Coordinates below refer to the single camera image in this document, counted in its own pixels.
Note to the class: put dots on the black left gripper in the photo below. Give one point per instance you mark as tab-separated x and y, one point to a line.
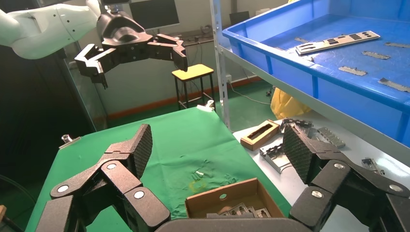
125	38

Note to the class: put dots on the yellow plastic bag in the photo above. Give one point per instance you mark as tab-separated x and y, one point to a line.
288	104

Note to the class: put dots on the yellow top stool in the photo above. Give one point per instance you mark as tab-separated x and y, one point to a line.
192	72

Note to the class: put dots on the small black monitor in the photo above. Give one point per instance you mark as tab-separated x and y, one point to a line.
239	17

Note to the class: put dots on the brown rectangular holder block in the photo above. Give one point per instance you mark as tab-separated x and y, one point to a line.
253	144

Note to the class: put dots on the dark metal frame bracket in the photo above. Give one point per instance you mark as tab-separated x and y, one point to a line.
296	123

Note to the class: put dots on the grey tape strip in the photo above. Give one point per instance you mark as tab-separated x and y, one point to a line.
395	85
376	55
398	45
301	40
352	71

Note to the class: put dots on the large black monitor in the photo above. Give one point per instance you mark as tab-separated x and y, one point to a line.
153	12

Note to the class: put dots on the blue plastic tray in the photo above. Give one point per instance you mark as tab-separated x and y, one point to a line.
352	99

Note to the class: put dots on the dark glass cabinet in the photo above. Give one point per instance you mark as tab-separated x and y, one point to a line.
32	112

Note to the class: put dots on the white metal shelf rack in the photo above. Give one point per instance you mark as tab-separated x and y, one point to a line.
221	64

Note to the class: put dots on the folded sheet metal bracket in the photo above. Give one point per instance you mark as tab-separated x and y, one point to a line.
331	137

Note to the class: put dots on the short slotted metal strip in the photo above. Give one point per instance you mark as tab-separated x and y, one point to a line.
371	165

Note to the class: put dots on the silver I/O shield plate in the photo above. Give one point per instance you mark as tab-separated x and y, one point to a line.
241	209
262	213
336	41
229	214

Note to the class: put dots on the white wall socket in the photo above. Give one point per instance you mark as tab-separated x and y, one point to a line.
228	78

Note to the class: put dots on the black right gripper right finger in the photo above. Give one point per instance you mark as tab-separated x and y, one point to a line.
333	179

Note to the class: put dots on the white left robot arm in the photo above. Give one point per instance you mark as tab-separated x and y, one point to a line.
41	28

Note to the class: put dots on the brown cardboard box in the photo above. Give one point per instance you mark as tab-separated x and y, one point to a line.
237	193

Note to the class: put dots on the small white paper scrap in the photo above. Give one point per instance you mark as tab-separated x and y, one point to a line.
199	173

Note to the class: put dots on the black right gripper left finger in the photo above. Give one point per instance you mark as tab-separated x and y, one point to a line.
118	179

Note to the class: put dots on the square metal window bracket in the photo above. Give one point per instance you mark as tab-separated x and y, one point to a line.
272	158

